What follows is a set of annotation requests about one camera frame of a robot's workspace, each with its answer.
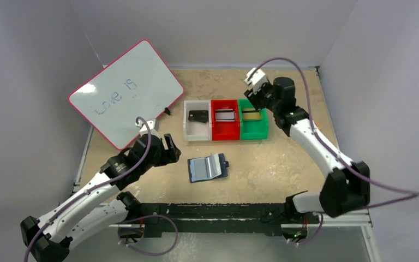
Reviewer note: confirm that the blue leather card holder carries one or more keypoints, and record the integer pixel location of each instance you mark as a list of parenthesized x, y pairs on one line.
[(207, 168)]

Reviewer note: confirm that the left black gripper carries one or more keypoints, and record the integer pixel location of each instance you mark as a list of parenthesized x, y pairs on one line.
[(165, 159)]

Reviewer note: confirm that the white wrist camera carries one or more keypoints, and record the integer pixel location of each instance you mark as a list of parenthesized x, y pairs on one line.
[(149, 126), (254, 80)]

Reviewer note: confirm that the red plastic bin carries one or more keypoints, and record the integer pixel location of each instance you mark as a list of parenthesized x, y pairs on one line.
[(225, 130)]

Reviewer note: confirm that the green plastic bin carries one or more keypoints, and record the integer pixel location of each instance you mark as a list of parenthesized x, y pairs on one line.
[(252, 130)]

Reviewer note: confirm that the silver credit card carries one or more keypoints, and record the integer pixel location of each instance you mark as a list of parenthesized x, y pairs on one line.
[(224, 116)]

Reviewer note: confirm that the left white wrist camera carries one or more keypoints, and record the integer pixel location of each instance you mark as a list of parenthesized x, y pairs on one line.
[(149, 126)]

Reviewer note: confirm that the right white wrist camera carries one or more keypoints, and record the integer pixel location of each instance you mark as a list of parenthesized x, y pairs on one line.
[(254, 80)]

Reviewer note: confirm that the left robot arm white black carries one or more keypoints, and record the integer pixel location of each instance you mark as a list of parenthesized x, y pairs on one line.
[(100, 203)]

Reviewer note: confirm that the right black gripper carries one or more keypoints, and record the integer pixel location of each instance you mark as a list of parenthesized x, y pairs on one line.
[(254, 96)]

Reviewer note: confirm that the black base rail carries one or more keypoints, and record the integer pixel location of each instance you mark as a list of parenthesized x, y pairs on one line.
[(270, 219)]

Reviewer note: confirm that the white plastic bin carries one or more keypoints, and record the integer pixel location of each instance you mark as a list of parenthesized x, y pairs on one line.
[(195, 131)]

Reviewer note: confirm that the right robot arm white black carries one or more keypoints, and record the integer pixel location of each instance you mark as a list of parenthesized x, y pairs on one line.
[(346, 187)]

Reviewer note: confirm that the whiteboard with pink frame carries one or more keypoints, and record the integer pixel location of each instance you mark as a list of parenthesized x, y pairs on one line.
[(137, 83)]

